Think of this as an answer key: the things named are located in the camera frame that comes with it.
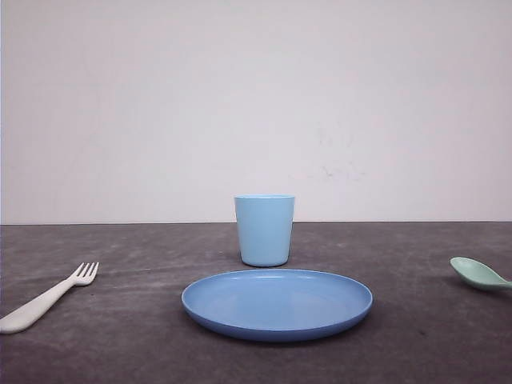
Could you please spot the light blue plastic cup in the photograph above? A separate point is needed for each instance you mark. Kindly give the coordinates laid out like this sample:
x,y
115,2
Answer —
x,y
264,224

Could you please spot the mint green plastic spoon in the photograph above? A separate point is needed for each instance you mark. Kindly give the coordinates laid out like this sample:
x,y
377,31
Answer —
x,y
479,275

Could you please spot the white plastic fork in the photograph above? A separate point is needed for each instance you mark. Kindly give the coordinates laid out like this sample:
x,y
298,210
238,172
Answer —
x,y
25,316

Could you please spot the blue plastic plate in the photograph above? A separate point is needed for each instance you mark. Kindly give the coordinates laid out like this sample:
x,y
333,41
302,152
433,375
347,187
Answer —
x,y
277,305

